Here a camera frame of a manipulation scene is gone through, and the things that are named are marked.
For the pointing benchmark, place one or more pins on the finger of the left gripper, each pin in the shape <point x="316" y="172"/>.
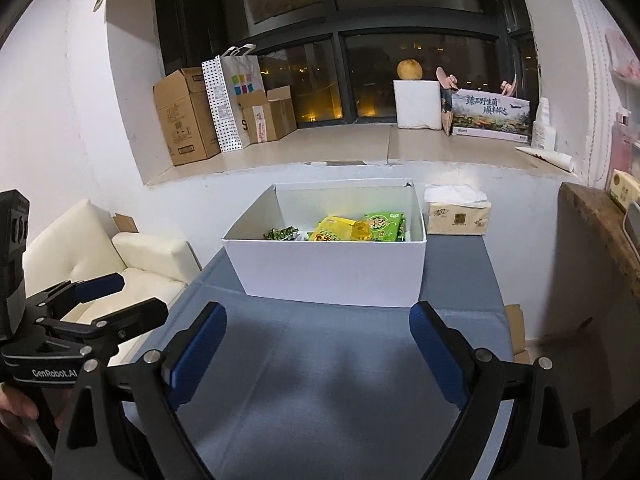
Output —
<point x="59" y="299"/>
<point x="125" y="322"/>

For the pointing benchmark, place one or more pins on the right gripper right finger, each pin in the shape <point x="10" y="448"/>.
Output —
<point x="540" y="441"/>

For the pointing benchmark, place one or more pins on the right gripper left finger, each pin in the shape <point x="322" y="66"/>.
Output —
<point x="121" y="422"/>

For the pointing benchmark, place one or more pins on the green garlic peas bag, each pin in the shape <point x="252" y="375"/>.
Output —
<point x="288" y="233"/>

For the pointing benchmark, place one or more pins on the yellow snack bag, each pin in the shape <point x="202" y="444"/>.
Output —
<point x="332" y="229"/>

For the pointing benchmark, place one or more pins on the large yellow jelly cup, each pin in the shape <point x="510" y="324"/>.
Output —
<point x="360" y="232"/>

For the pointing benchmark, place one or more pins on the green seaweed snack bag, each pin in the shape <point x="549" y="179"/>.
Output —
<point x="386" y="226"/>

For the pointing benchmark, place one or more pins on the person's left hand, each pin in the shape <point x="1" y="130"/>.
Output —
<point x="16" y="408"/>

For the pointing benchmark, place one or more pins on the cream leather sofa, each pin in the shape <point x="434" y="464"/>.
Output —
<point x="83" y="244"/>

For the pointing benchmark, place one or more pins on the blue table cloth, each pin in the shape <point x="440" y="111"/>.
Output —
<point x="308" y="391"/>

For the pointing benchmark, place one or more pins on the tall brown cardboard box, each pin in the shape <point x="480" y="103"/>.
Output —
<point x="182" y="107"/>

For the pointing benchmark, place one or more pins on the white cardboard storage box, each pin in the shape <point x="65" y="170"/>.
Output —
<point x="363" y="274"/>

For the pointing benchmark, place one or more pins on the yellow tissue pack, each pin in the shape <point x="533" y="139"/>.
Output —
<point x="456" y="210"/>

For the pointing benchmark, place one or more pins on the small open cardboard box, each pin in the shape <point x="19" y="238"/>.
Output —
<point x="268" y="115"/>

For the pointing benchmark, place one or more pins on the white polka dot paper bag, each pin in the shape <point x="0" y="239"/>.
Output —
<point x="227" y="77"/>

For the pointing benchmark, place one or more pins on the rolled white paper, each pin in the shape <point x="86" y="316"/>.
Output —
<point x="559" y="160"/>

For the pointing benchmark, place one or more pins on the white plastic bottle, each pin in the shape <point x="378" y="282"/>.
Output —
<point x="543" y="134"/>

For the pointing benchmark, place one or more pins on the clear drawer organizer shelf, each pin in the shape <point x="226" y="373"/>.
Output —
<point x="625" y="132"/>

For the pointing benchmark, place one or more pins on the landscape printed gift box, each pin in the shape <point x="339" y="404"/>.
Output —
<point x="490" y="115"/>

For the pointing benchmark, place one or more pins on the white foam box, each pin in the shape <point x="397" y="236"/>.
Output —
<point x="418" y="104"/>

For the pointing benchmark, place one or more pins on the pink figurine toy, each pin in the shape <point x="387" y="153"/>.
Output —
<point x="448" y="82"/>

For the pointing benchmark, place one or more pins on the yellow pomelo fruit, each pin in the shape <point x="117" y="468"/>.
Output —
<point x="409" y="69"/>

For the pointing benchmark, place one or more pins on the black camera module left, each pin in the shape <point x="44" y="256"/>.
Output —
<point x="13" y="238"/>

